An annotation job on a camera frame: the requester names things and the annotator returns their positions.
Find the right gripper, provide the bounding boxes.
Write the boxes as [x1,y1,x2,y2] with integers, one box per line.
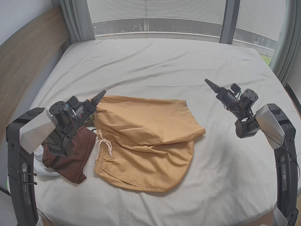
[204,78,233,104]

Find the window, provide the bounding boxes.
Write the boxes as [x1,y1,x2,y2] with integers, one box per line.
[85,0,287,56]

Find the brown garment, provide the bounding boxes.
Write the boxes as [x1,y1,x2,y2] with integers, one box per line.
[42,126,97,185]

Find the grey-green curtain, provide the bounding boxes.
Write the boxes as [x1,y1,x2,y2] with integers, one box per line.
[49,0,96,45]
[269,0,301,87]

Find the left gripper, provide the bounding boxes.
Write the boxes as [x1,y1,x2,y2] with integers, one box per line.
[79,90,106,117]

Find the mustard yellow shorts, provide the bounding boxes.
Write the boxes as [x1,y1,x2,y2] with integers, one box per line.
[93,95,206,193]

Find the bed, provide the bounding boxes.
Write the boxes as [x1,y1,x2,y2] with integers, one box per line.
[0,5,301,226]

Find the white garment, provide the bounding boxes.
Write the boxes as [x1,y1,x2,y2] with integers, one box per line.
[32,149,60,178]

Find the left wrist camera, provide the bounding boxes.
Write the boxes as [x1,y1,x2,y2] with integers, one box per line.
[67,96,79,108]

